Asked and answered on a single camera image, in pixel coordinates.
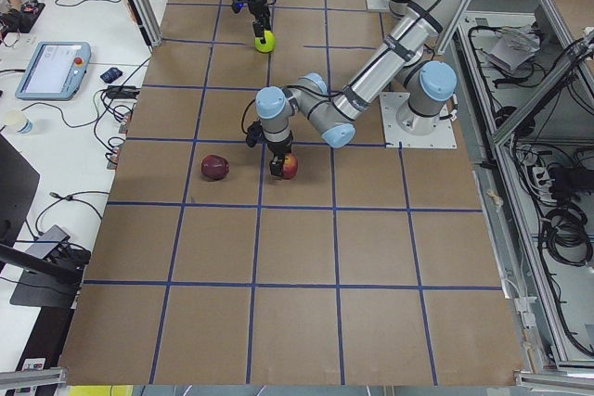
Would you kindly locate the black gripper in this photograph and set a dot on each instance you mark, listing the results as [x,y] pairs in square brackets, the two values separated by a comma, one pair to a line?
[256,8]
[278,146]

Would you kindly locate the red yellow apple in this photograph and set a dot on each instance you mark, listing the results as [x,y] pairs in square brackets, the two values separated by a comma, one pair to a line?
[289,166]

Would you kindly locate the green apple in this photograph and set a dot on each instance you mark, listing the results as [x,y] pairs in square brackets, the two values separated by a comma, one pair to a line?
[266,43]

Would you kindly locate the dark red apple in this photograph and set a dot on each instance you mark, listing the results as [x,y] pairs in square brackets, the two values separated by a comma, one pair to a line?
[214,167]

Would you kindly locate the near teach pendant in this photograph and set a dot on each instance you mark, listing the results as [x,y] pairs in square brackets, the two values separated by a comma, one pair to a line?
[55,71]

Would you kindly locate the black red emergency button box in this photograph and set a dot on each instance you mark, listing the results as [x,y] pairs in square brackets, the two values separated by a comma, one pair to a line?
[30,11]

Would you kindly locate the black monitor stand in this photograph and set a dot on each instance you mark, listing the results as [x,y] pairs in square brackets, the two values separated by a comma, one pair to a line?
[51,267]

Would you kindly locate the white paper cup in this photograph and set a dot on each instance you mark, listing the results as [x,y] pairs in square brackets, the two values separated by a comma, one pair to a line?
[17,121]

